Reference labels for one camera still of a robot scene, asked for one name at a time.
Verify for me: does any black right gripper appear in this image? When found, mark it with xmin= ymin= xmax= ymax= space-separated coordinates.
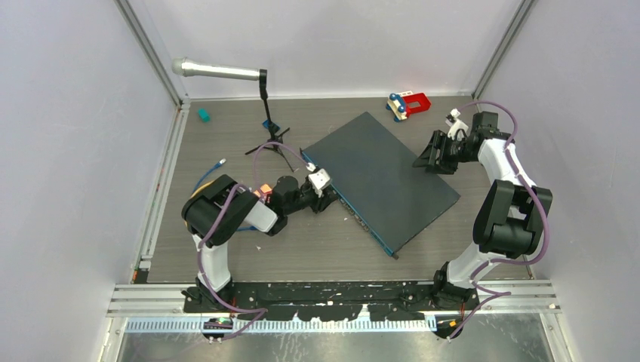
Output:
xmin=414 ymin=130 xmax=477 ymax=176

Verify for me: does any blue ethernet cable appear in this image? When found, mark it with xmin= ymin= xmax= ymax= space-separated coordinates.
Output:
xmin=192 ymin=158 xmax=258 ymax=233

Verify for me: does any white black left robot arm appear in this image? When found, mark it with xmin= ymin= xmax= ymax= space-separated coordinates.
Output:
xmin=181 ymin=169 xmax=338 ymax=312

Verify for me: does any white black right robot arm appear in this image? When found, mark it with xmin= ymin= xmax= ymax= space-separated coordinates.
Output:
xmin=413 ymin=109 xmax=552 ymax=310

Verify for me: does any red white cigarette box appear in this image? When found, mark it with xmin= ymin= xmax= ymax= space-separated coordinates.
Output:
xmin=254 ymin=183 xmax=272 ymax=200

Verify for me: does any red blue toy truck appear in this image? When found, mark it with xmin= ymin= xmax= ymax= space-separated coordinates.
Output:
xmin=386 ymin=91 xmax=432 ymax=122

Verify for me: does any black microphone tripod stand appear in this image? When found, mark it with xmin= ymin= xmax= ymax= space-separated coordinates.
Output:
xmin=258 ymin=69 xmax=294 ymax=172

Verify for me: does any teal toy block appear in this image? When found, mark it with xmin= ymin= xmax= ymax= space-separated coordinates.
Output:
xmin=197 ymin=109 xmax=211 ymax=122

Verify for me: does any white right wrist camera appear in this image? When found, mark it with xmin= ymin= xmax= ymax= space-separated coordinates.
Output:
xmin=445 ymin=109 xmax=469 ymax=141

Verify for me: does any dark grey network switch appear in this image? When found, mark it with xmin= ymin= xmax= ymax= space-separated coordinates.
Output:
xmin=302 ymin=112 xmax=460 ymax=257

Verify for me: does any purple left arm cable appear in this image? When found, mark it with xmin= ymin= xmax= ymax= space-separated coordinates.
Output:
xmin=195 ymin=142 xmax=313 ymax=341

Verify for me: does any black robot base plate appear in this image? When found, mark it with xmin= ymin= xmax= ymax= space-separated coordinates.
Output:
xmin=182 ymin=281 xmax=481 ymax=324

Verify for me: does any aluminium frame rail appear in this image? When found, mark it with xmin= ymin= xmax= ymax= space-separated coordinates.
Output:
xmin=106 ymin=279 xmax=562 ymax=318

